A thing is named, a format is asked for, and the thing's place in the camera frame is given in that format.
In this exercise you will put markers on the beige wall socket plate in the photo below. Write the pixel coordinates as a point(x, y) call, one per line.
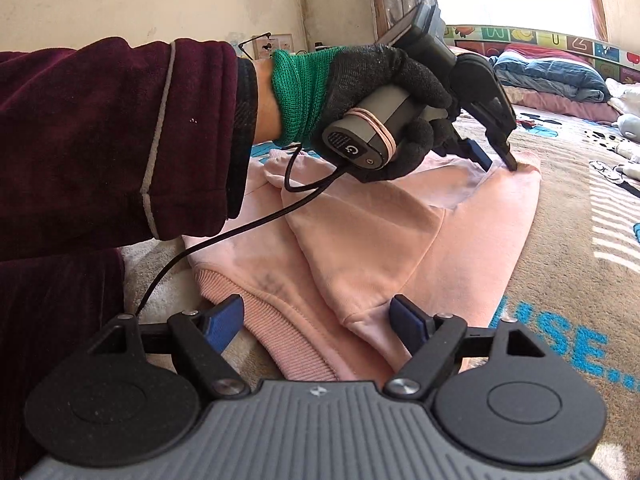
point(280, 45)

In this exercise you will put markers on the thin black desk lamp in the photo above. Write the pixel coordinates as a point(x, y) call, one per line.
point(250, 42)

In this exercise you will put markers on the mauve folded blanket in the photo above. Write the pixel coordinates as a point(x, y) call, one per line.
point(565, 105)

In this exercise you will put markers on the tan rubber band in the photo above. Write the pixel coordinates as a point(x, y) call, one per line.
point(382, 127)

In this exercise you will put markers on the white quilt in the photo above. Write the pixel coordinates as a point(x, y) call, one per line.
point(625, 97)

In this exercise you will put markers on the maroon pillow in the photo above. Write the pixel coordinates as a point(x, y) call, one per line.
point(545, 52)

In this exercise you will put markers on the person's maroon clothing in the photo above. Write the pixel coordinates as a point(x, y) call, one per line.
point(50, 335)

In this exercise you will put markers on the brown cartoon printed blanket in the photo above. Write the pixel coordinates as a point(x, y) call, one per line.
point(565, 220)

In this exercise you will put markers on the blue plush toy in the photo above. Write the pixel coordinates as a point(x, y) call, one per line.
point(630, 125)

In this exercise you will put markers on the pink sweatshirt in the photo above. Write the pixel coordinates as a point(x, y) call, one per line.
point(400, 240)

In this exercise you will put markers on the colourful alphabet foam mat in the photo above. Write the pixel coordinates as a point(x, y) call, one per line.
point(550, 37)

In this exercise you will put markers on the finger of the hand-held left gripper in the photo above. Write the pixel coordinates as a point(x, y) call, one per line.
point(477, 152)
point(502, 125)

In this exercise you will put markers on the person's left hand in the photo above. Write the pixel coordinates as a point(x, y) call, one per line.
point(370, 70)

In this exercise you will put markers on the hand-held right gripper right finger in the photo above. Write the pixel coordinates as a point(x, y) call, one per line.
point(407, 327)

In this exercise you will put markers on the white printed garment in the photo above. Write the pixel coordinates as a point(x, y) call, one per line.
point(630, 165)

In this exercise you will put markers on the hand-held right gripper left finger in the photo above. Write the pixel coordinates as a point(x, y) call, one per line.
point(225, 327)

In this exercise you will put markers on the person's left forearm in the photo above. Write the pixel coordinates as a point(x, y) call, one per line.
point(100, 135)

